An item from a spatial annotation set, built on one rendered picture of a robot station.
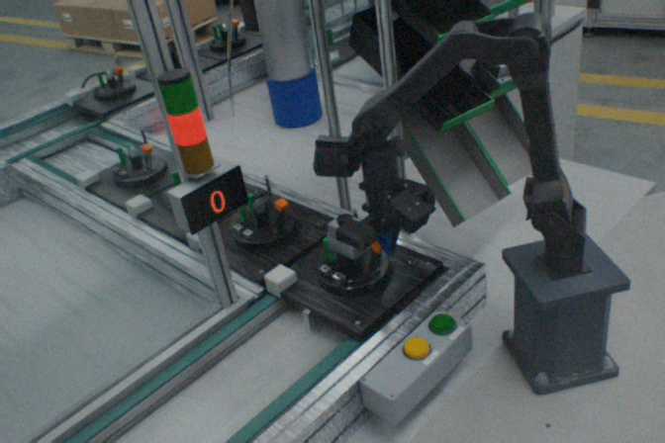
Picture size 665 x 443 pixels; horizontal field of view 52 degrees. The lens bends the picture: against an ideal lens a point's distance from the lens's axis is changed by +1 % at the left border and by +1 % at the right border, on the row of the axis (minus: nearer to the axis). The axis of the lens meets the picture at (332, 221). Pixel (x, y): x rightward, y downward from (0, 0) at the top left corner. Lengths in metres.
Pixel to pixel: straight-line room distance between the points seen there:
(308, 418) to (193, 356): 0.27
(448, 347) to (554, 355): 0.17
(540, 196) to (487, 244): 0.50
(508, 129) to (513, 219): 0.21
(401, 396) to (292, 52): 1.24
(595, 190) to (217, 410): 1.01
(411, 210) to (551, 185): 0.21
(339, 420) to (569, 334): 0.38
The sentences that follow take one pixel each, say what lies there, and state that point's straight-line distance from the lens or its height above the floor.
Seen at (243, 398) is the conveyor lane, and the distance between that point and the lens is 1.17.
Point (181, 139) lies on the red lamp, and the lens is 1.07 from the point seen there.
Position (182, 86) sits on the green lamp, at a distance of 1.04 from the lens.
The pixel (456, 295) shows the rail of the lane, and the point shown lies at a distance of 1.24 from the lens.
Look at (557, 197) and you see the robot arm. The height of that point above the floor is 1.20.
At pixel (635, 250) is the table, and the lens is 1.53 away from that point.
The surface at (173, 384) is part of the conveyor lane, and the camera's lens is 1.21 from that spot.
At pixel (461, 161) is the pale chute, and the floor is 1.07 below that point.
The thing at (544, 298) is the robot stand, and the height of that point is 1.06.
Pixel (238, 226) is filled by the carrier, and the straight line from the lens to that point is 1.42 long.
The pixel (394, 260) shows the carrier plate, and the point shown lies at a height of 0.97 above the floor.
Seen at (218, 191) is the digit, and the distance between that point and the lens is 1.11.
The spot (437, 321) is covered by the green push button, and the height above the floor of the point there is 0.97.
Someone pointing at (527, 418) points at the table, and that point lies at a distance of 1.17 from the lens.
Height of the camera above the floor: 1.75
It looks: 33 degrees down
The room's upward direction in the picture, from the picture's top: 9 degrees counter-clockwise
